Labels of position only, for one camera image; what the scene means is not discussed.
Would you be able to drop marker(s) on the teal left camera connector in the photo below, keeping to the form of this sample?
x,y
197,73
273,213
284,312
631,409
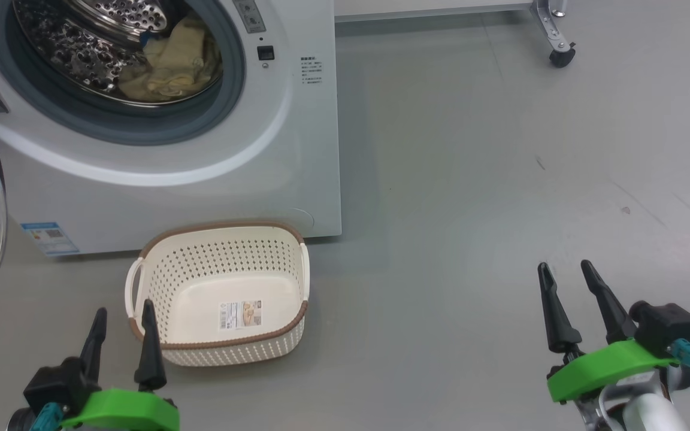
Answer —
x,y
47,418

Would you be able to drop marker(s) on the blue energy label sticker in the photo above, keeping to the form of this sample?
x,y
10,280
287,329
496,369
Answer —
x,y
50,239

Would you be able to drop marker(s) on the white front-load washing machine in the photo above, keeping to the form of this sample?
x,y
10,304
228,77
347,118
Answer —
x,y
231,179

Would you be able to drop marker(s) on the metal frame leg with caster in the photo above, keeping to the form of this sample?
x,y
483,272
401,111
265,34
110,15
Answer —
x,y
554,36

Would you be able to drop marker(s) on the grey warning sticker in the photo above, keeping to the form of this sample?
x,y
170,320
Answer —
x,y
250,15

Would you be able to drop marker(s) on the paper product label in basket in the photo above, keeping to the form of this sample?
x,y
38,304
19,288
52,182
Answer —
x,y
240,315

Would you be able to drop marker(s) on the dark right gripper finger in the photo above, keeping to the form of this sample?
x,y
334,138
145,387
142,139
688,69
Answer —
x,y
614,317
560,323

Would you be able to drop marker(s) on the stainless steel washing machine drum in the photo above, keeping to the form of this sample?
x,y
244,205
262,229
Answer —
x,y
75,48

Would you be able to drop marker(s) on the cream perforated laundry basket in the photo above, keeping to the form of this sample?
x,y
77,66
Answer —
x,y
225,353

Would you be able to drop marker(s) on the cream garment with blue cuff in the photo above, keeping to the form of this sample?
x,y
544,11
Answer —
x,y
186,57

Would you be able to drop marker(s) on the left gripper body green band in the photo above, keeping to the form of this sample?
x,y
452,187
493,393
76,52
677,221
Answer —
x,y
123,413

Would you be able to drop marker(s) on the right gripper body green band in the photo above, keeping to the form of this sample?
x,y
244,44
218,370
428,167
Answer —
x,y
608,368

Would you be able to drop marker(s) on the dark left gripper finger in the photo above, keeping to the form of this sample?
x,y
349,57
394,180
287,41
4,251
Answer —
x,y
151,359
94,353

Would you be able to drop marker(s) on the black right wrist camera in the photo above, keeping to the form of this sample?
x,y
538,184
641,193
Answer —
x,y
668,326

